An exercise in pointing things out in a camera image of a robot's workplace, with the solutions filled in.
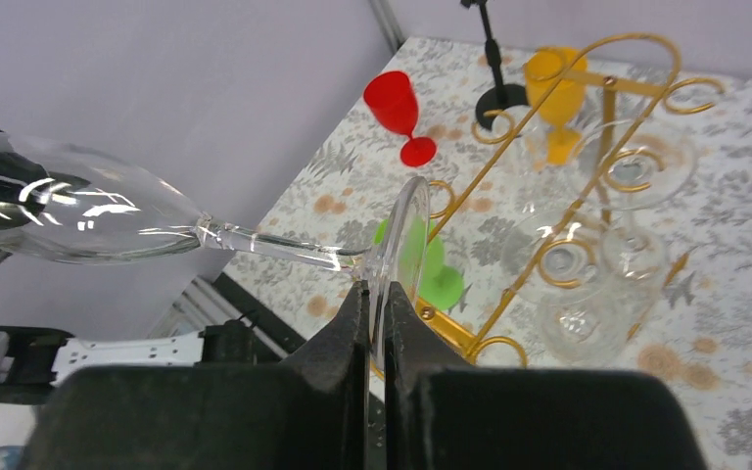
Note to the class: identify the green plastic wine glass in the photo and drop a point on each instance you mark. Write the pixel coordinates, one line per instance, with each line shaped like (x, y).
(441, 285)

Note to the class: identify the gold wire wine glass rack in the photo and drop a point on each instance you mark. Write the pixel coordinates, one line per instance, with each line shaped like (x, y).
(608, 98)

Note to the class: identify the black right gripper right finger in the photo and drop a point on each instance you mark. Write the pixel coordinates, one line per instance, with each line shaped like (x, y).
(443, 413)

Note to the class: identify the red plastic wine glass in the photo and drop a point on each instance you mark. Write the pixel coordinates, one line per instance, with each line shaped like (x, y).
(391, 99)

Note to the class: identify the floral patterned tablecloth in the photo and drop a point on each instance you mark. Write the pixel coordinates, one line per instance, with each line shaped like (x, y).
(696, 339)

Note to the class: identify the clear wine glass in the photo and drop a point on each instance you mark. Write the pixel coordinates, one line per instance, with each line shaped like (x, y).
(534, 180)
(397, 260)
(589, 282)
(618, 169)

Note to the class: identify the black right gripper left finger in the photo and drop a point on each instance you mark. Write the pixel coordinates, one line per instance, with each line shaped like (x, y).
(307, 411)

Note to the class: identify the black stand with pink microphone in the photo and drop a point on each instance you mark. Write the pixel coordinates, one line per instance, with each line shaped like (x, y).
(502, 95)

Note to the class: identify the yellow plastic wine glass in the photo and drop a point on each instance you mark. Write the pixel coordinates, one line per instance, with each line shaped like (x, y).
(562, 104)

